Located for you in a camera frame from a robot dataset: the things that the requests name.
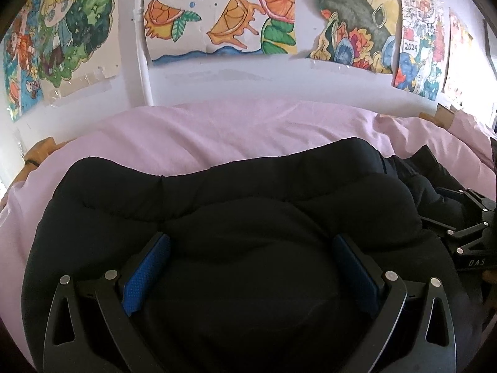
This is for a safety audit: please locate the white wall pipe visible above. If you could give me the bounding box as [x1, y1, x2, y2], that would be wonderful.
[132, 0, 154, 107]

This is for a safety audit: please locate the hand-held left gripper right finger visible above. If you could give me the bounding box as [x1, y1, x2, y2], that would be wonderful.
[331, 233, 457, 373]

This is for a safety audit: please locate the blond character wall poster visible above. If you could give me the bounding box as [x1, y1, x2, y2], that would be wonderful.
[36, 0, 121, 104]

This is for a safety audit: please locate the pink bedsheet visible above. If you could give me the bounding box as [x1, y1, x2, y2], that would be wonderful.
[0, 97, 497, 358]

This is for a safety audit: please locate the grey whale wall poster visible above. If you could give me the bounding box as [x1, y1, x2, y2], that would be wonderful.
[294, 0, 401, 75]

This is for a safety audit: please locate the orange slices wall poster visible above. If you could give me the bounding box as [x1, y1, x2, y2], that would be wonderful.
[142, 0, 298, 65]

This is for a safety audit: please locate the red patterned wall poster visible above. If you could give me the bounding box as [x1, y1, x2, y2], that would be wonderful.
[391, 0, 452, 100]

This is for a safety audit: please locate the red-haired girl wall poster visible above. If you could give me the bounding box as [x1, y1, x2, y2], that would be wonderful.
[3, 0, 45, 122]

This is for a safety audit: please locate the pale red wall poster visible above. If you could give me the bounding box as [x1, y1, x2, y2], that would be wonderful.
[443, 8, 475, 104]

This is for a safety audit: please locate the black padded jacket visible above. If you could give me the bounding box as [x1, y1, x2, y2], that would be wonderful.
[21, 137, 497, 373]

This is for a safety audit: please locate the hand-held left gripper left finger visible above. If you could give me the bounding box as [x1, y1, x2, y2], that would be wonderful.
[43, 231, 172, 373]

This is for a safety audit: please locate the cardboard box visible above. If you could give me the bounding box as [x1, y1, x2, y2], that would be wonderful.
[435, 103, 463, 130]

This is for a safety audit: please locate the wooden bed frame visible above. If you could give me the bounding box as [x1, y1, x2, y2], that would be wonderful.
[0, 137, 74, 206]

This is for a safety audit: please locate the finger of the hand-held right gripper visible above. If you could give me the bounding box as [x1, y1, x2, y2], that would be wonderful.
[420, 215, 490, 239]
[435, 187, 497, 212]

